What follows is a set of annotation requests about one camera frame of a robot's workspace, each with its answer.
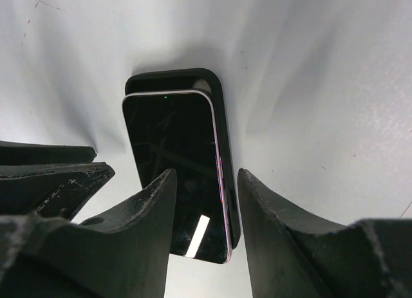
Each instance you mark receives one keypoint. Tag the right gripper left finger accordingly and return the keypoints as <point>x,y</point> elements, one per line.
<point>122,252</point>

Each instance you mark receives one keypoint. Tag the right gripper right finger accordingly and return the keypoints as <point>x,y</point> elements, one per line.
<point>294,253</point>

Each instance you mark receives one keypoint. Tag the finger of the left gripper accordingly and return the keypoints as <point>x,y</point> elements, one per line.
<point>55,190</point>
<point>13,153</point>

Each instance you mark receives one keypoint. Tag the black smartphone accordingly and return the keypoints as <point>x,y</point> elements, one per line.
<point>178,130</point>

